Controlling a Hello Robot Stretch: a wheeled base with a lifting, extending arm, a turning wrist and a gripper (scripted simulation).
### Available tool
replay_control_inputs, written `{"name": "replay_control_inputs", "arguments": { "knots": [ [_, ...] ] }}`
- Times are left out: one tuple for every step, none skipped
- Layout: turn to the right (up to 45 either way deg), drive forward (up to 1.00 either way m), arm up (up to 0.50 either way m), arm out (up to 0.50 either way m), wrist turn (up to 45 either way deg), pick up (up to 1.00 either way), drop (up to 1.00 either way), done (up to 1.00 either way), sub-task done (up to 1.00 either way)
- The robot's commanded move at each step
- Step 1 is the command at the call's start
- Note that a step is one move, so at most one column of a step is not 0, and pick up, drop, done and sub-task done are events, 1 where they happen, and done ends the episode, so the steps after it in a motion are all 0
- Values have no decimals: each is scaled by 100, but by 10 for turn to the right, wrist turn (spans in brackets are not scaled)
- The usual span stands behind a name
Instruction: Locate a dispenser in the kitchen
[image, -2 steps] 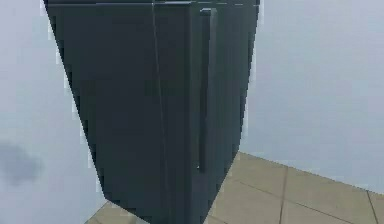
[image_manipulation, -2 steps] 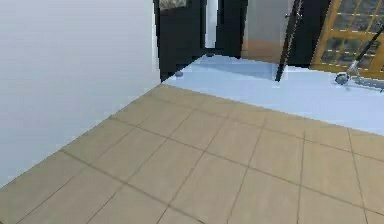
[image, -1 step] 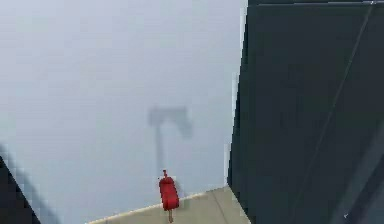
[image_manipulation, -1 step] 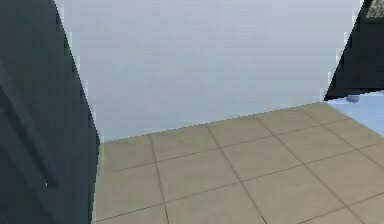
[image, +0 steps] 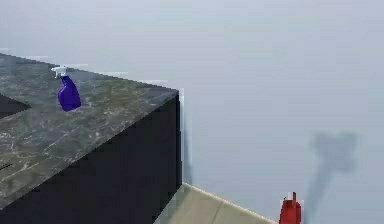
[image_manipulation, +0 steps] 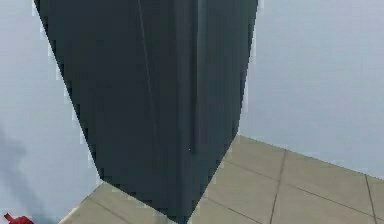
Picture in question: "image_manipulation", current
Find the dark grey fridge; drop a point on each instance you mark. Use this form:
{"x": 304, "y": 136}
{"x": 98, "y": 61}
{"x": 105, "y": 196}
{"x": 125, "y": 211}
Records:
{"x": 126, "y": 100}

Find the red object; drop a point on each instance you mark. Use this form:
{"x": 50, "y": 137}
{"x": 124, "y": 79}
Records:
{"x": 18, "y": 220}

